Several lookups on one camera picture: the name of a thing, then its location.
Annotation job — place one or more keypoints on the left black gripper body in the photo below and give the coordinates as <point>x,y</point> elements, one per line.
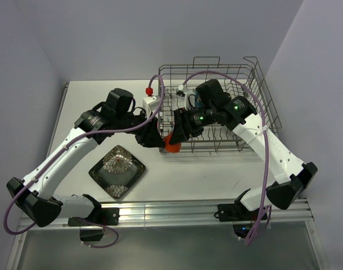
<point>135,120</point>

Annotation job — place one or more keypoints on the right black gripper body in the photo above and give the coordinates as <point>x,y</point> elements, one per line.
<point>197,119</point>

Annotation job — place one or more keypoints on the small orange cup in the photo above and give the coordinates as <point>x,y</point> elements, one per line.
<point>175,148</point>

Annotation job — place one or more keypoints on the blue patterned bowl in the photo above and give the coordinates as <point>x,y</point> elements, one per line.
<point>198,99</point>

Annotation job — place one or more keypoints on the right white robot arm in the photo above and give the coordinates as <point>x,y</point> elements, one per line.
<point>292,175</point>

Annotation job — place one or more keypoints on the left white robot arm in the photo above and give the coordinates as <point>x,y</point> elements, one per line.
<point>35,195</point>

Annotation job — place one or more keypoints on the black floral square plate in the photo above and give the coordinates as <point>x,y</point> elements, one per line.
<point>117,172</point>

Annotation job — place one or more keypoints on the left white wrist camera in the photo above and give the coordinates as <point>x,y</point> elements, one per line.
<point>150,103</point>

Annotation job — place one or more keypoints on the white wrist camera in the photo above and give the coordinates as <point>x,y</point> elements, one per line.
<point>182,94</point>
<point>150,103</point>

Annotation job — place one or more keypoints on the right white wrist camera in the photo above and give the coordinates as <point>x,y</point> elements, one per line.
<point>182,94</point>

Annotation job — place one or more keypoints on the grey wire dish rack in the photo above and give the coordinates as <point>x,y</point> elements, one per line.
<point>243,79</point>

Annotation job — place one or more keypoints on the aluminium table edge rail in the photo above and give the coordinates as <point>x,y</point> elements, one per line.
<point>179,213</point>

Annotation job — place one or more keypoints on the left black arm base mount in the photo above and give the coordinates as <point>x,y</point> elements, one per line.
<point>97,225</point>

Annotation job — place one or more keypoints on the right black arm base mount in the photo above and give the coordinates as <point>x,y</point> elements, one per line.
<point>236,212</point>

